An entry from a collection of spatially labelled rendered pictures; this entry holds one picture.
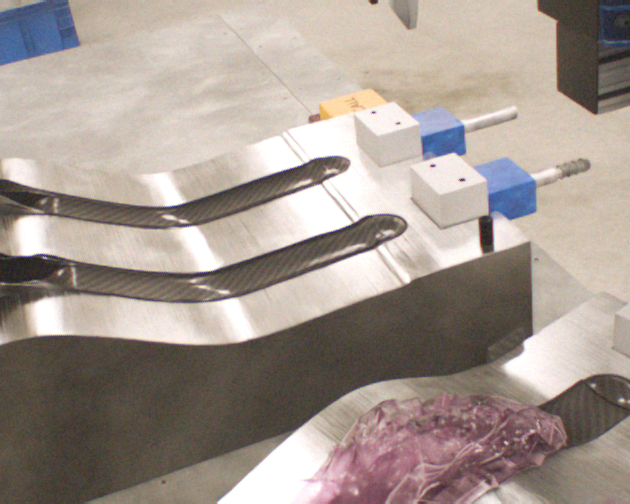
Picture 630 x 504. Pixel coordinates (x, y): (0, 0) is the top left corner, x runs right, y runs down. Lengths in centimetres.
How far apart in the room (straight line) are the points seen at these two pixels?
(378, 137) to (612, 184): 181
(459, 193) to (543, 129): 214
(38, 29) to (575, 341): 342
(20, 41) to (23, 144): 275
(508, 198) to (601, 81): 51
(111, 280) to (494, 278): 25
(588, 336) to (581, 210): 180
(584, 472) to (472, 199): 23
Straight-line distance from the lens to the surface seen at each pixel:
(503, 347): 63
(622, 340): 63
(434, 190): 69
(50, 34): 394
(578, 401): 61
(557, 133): 280
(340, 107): 102
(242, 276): 69
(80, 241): 70
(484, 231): 66
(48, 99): 129
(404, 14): 73
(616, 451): 57
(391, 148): 78
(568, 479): 52
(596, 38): 118
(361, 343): 66
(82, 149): 113
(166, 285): 68
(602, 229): 237
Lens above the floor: 125
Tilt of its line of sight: 32 degrees down
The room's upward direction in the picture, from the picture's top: 9 degrees counter-clockwise
